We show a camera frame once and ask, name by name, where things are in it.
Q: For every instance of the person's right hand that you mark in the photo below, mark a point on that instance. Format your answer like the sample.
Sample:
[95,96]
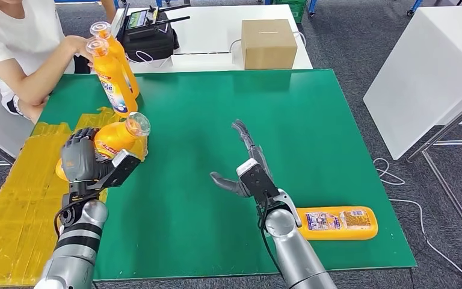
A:
[77,44]

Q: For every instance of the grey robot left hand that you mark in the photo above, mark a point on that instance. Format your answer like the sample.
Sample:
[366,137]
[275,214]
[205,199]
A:
[77,159]

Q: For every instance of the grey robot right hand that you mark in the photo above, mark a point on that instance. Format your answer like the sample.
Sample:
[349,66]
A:
[231,186]

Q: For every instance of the orange detergent bottle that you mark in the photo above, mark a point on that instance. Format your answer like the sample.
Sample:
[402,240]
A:
[115,137]
[334,223]
[113,79]
[125,65]

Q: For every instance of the person's right forearm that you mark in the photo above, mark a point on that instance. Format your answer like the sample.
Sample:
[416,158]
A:
[43,79]

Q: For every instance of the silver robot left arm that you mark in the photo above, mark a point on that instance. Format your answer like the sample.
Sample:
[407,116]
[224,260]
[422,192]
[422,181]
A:
[75,247]

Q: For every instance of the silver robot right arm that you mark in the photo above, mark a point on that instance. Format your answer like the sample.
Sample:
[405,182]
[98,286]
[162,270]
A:
[294,255]

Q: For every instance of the person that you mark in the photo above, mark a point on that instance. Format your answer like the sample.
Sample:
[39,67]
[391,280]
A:
[16,36]

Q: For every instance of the black remote controller with screen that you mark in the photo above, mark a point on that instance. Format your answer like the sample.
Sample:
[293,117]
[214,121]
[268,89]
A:
[139,18]

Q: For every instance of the black carry bag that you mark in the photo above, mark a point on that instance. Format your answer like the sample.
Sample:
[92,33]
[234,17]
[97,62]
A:
[155,44]

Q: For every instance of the yellow taped cardboard sheet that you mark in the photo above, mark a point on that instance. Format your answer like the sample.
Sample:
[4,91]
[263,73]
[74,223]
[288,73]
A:
[19,223]

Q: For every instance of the brown cardboard box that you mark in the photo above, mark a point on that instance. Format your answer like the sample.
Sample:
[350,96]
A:
[269,48]

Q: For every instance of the green plastic crate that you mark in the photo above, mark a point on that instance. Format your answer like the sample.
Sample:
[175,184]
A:
[294,8]

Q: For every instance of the white table with metal legs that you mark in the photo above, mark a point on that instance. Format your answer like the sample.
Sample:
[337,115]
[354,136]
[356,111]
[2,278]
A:
[426,77]

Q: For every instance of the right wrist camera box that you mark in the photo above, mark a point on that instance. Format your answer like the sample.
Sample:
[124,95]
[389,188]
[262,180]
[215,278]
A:
[257,181]

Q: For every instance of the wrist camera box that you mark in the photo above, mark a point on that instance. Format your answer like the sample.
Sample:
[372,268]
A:
[257,181]
[121,169]

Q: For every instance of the blue metal rack frame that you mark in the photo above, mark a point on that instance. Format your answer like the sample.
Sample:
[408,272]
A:
[167,1]
[75,1]
[312,6]

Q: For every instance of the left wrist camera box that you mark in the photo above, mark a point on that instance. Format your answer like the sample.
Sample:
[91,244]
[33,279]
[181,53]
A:
[121,169]

